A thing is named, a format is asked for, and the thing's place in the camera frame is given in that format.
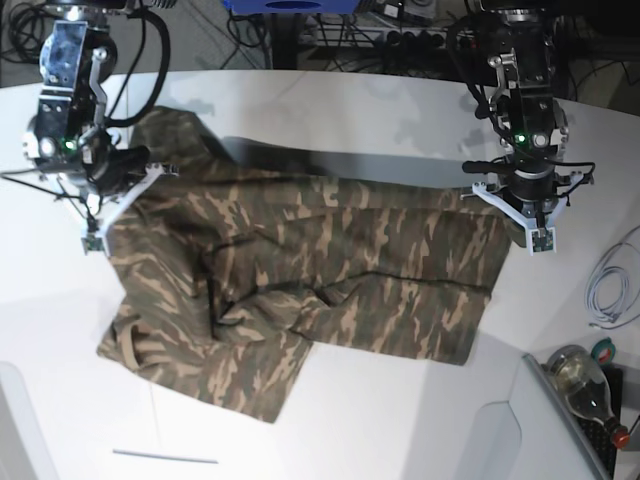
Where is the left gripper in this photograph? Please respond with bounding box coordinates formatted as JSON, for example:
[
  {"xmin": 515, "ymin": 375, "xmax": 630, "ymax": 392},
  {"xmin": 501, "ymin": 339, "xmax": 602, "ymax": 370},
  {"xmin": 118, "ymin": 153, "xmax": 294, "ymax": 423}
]
[{"xmin": 462, "ymin": 97, "xmax": 595, "ymax": 255}]

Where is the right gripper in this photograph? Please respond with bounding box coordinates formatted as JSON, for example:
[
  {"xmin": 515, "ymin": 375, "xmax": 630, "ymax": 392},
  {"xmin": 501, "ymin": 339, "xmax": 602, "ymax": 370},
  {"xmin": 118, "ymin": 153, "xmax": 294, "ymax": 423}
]
[{"xmin": 22, "ymin": 120, "xmax": 179, "ymax": 254}]

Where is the camouflage t-shirt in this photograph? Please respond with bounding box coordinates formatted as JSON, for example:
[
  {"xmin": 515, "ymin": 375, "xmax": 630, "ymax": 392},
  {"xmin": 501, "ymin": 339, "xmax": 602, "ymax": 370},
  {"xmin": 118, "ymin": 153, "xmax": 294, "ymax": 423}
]
[{"xmin": 97, "ymin": 107, "xmax": 511, "ymax": 423}]

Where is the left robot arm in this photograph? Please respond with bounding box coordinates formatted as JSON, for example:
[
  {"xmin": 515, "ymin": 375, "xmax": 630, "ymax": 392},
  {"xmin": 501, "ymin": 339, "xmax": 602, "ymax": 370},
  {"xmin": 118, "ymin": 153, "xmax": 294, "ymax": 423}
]
[{"xmin": 446, "ymin": 1, "xmax": 596, "ymax": 254}]

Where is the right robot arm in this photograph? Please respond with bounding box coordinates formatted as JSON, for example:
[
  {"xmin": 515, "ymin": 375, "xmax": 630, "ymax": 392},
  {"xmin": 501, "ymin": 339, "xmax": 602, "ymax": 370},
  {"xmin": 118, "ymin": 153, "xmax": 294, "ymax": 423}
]
[{"xmin": 23, "ymin": 1, "xmax": 176, "ymax": 254}]

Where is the green tape roll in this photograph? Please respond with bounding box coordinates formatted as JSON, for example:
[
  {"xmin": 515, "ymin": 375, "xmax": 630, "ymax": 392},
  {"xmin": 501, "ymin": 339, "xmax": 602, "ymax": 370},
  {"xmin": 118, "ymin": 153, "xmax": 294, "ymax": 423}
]
[{"xmin": 591, "ymin": 337, "xmax": 616, "ymax": 366}]

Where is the black power strip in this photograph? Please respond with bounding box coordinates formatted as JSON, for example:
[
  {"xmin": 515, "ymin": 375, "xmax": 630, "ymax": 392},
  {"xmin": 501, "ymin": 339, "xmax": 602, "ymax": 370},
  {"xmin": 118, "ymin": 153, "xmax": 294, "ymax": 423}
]
[{"xmin": 382, "ymin": 28, "xmax": 448, "ymax": 51}]

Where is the white label plate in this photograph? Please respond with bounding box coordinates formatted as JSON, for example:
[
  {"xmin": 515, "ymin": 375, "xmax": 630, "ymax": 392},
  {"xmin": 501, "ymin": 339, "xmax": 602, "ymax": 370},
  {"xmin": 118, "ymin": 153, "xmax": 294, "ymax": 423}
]
[{"xmin": 112, "ymin": 449, "xmax": 219, "ymax": 465}]

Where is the light blue coiled cable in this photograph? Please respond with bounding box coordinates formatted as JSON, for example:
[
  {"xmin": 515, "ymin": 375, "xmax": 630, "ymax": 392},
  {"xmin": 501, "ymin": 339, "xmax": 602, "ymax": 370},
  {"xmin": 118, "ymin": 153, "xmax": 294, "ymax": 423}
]
[{"xmin": 585, "ymin": 227, "xmax": 640, "ymax": 329}]

